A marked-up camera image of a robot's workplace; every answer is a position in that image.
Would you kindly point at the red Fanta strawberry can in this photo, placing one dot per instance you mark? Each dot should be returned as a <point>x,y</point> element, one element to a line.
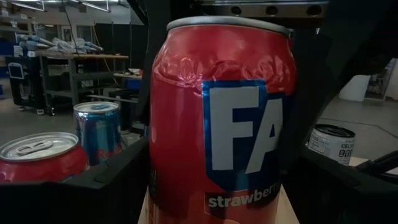
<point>40,168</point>
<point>192,124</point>

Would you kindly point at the white Celsius can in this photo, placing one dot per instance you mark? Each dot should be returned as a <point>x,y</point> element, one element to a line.
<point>332,149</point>

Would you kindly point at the blue silver Red Bull can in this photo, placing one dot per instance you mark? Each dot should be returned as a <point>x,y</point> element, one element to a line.
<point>98,137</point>

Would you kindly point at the black rolling cart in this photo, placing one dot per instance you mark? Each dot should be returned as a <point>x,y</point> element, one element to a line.
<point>28,87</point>

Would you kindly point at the grey plastic bags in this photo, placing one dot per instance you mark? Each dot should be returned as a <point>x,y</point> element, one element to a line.
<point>68,45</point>

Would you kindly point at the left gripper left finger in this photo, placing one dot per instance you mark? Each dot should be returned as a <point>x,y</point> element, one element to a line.
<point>77,205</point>

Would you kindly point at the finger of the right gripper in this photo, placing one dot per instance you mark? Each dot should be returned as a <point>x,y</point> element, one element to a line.
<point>311,93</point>
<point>152,46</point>

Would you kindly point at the wooden workbench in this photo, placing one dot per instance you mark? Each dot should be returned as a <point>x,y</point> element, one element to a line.
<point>81,56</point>

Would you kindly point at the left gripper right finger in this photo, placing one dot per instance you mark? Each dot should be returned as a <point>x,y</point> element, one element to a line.
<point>342,205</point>

